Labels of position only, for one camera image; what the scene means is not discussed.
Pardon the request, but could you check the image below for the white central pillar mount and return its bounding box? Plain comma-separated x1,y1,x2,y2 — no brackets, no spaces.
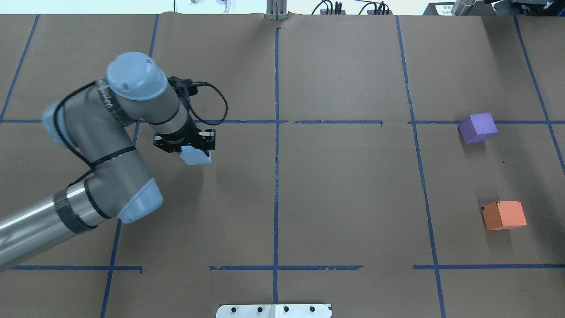
216,303,333,318

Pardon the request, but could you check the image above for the metal cup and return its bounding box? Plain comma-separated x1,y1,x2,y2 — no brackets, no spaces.
451,0,476,16

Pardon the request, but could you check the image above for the purple block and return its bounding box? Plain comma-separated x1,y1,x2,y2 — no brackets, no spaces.
458,113,498,144

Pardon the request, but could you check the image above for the aluminium frame post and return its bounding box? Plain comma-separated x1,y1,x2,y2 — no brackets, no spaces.
266,0,288,21

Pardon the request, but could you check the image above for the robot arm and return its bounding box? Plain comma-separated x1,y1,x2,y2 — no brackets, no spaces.
0,52,226,270

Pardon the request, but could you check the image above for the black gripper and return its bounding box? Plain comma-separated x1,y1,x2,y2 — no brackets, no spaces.
153,129,216,155

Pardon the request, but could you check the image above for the orange block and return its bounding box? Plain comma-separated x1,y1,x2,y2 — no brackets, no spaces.
482,201,527,230

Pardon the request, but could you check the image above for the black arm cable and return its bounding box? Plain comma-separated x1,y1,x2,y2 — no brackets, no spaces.
185,81,229,126

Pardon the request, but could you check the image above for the blue block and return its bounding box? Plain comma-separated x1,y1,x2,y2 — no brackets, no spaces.
180,145,212,166

